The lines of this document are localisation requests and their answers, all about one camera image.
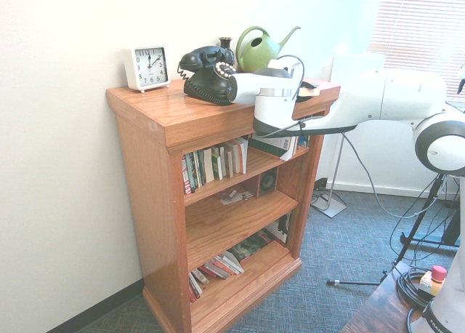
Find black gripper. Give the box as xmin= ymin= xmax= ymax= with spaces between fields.
xmin=294 ymin=80 xmax=321 ymax=103

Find large red softcover book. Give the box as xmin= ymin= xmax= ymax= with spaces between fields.
xmin=249 ymin=133 xmax=299 ymax=162

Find green watering can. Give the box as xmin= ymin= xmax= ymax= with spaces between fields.
xmin=235 ymin=25 xmax=302 ymax=75

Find white paperback orange edge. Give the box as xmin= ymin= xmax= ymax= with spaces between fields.
xmin=238 ymin=137 xmax=250 ymax=174

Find small dark vase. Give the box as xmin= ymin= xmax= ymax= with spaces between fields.
xmin=218 ymin=36 xmax=234 ymax=60

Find wooden speaker box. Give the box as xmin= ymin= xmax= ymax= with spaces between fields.
xmin=254 ymin=166 xmax=280 ymax=198

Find black rotary style telephone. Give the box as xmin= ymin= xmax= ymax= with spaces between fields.
xmin=177 ymin=46 xmax=239 ymax=106

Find thin cream book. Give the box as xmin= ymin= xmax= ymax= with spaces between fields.
xmin=219 ymin=146 xmax=229 ymax=178

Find cream white book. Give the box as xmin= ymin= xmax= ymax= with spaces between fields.
xmin=202 ymin=148 xmax=216 ymax=184

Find window blinds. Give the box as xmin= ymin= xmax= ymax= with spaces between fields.
xmin=366 ymin=0 xmax=465 ymax=94

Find dark green spine book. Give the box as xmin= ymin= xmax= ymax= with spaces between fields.
xmin=189 ymin=151 xmax=205 ymax=192

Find large black white book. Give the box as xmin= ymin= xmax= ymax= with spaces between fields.
xmin=263 ymin=212 xmax=293 ymax=247

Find red white spine book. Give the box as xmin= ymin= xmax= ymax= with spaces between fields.
xmin=181 ymin=153 xmax=193 ymax=196

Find white square alarm clock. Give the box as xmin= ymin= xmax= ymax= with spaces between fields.
xmin=122 ymin=45 xmax=171 ymax=94

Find large green cover book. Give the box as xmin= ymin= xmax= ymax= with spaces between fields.
xmin=227 ymin=230 xmax=276 ymax=264

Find black tripod stand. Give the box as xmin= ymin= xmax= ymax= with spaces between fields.
xmin=325 ymin=172 xmax=465 ymax=287

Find wooden bookcase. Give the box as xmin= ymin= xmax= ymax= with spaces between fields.
xmin=105 ymin=70 xmax=341 ymax=333

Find white book with red print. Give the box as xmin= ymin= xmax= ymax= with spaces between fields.
xmin=221 ymin=250 xmax=245 ymax=274

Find white grey paperback book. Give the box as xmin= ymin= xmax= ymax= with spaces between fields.
xmin=210 ymin=255 xmax=240 ymax=276

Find red book lying slanted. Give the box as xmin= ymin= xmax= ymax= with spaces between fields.
xmin=198 ymin=262 xmax=233 ymax=280

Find yellow emergency stop box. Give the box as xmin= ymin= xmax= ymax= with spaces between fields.
xmin=419 ymin=265 xmax=448 ymax=298

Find black floor cable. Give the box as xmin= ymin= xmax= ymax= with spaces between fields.
xmin=311 ymin=178 xmax=330 ymax=205

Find coiled black cable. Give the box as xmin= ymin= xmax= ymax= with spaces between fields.
xmin=395 ymin=267 xmax=437 ymax=333

